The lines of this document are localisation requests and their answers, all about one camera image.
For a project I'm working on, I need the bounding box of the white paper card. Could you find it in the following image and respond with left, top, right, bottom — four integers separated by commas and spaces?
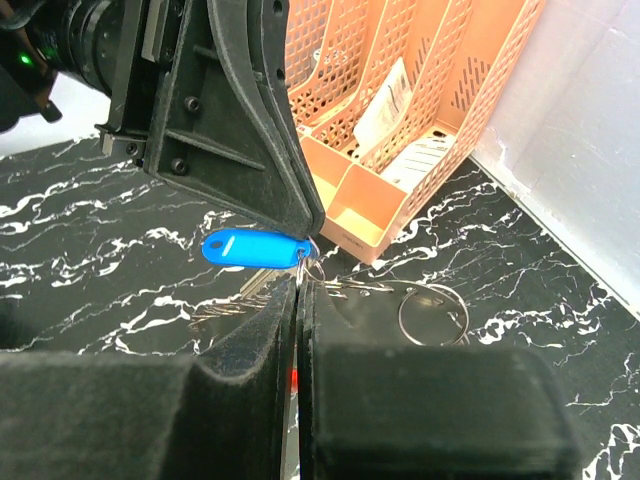
352, 57, 412, 160

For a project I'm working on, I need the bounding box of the pink desk organizer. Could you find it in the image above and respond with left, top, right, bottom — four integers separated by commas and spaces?
285, 1, 544, 263

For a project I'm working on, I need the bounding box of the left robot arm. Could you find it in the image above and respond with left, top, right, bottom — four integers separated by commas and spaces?
1, 1, 325, 239

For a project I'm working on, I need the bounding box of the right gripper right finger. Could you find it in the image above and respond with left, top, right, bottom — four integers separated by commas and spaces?
297, 283, 582, 479

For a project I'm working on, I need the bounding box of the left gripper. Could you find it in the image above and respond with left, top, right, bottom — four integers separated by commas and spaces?
29, 1, 325, 235

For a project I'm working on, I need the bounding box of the white labelled packet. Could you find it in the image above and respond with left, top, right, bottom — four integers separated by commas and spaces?
380, 127, 455, 192

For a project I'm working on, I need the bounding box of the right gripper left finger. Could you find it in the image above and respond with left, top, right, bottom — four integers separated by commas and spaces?
1, 281, 297, 479

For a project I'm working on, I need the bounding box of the key with blue tag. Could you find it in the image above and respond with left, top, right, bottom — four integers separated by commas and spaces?
201, 228, 319, 299

